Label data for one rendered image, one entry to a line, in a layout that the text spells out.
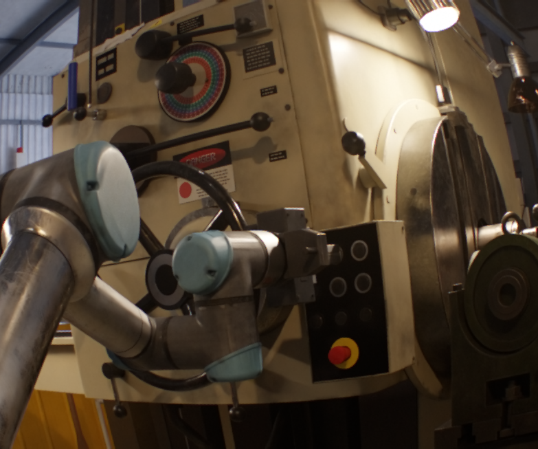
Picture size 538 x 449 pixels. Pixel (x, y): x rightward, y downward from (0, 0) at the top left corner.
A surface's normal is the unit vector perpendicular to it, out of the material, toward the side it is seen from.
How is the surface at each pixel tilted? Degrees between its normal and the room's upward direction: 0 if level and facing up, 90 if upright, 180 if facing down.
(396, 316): 90
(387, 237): 90
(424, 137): 39
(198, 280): 89
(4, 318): 54
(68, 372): 90
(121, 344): 147
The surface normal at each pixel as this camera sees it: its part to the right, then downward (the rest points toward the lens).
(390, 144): 0.81, -0.14
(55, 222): 0.17, -0.04
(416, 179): -0.56, -0.45
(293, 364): -0.57, 0.01
